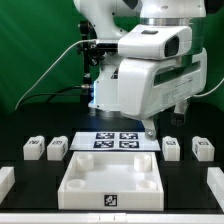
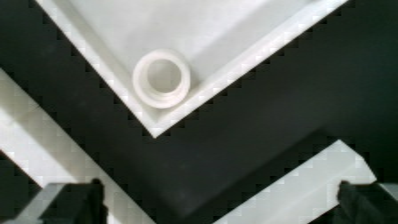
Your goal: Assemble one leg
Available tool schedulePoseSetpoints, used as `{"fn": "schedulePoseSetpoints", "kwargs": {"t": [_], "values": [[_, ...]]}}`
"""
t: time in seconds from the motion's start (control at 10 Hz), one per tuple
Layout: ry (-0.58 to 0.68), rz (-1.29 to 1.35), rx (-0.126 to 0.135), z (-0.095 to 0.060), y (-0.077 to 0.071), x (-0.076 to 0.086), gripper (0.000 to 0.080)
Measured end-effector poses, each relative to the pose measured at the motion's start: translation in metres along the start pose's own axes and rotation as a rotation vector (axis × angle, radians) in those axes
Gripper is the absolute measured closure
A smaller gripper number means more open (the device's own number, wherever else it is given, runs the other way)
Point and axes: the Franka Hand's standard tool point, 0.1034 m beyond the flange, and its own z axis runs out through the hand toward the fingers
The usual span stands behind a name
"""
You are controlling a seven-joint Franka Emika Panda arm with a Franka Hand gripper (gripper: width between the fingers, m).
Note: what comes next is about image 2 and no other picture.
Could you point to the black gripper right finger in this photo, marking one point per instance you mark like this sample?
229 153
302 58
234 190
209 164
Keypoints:
368 203

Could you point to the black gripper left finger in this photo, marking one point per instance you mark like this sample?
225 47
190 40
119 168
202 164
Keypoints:
76 207

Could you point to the white square tabletop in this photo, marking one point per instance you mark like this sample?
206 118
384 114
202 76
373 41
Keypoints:
172 47

